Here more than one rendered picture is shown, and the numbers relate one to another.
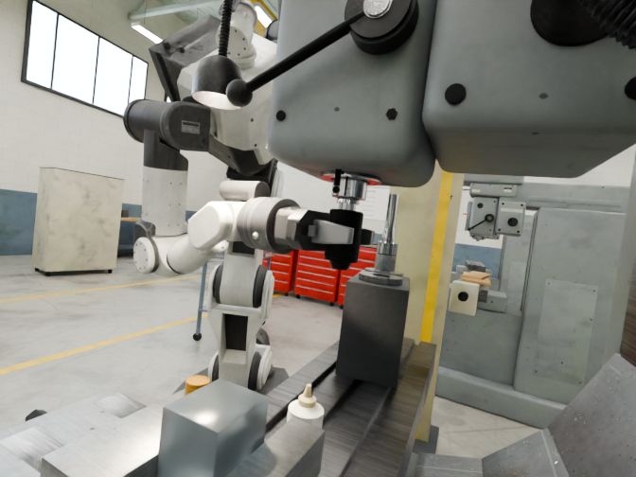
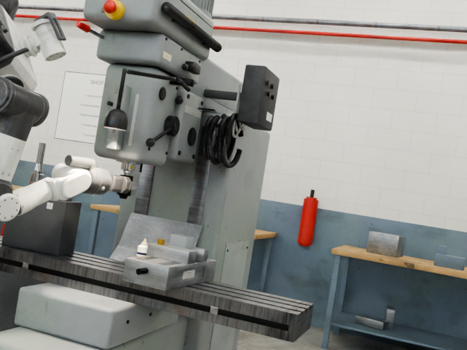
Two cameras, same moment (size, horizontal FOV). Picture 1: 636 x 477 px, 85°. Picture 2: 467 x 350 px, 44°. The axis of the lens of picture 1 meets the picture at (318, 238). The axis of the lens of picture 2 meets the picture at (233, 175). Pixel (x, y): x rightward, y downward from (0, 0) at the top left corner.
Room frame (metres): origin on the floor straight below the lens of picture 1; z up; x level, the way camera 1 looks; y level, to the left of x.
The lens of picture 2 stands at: (0.24, 1.96, 1.28)
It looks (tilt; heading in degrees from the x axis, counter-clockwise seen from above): 1 degrees up; 266
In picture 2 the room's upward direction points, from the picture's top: 9 degrees clockwise
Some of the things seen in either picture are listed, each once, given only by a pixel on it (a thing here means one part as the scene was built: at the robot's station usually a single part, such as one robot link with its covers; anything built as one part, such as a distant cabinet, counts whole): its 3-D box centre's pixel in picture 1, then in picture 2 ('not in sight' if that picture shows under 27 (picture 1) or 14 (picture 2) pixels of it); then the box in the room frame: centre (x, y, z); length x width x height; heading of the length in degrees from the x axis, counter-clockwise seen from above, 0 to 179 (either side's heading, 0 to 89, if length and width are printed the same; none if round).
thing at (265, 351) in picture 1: (241, 364); not in sight; (1.29, 0.23, 0.68); 0.21 x 0.20 x 0.13; 179
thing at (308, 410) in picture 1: (303, 432); (142, 254); (0.38, -0.01, 1.01); 0.04 x 0.04 x 0.11
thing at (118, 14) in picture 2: not in sight; (115, 10); (0.57, 0.18, 1.76); 0.06 x 0.02 x 0.06; 157
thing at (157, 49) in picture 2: not in sight; (151, 58); (0.46, -0.07, 1.68); 0.34 x 0.24 x 0.10; 67
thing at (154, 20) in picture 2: not in sight; (153, 19); (0.47, -0.05, 1.81); 0.47 x 0.26 x 0.16; 67
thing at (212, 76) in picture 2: not in sight; (200, 91); (0.28, -0.49, 1.66); 0.80 x 0.23 x 0.20; 67
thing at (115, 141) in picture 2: not in sight; (118, 117); (0.52, 0.07, 1.44); 0.04 x 0.04 x 0.21; 67
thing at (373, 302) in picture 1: (377, 317); (42, 221); (0.76, -0.15, 1.05); 0.22 x 0.12 x 0.20; 165
